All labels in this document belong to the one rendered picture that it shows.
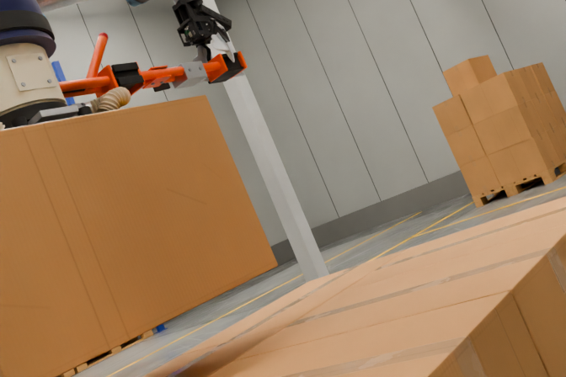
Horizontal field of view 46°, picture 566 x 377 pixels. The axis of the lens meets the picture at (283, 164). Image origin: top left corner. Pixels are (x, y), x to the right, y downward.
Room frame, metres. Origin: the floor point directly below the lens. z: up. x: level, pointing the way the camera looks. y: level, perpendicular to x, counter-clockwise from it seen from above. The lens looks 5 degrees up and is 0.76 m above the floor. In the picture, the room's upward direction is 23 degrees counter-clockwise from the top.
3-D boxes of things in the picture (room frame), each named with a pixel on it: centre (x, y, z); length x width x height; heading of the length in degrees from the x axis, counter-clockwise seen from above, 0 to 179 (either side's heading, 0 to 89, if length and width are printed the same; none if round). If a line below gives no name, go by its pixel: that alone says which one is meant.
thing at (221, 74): (1.76, 0.04, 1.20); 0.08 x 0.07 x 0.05; 138
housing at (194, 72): (1.66, 0.13, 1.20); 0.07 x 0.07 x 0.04; 48
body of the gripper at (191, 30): (1.74, 0.07, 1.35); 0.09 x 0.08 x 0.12; 138
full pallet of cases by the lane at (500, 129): (8.20, -2.74, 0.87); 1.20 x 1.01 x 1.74; 137
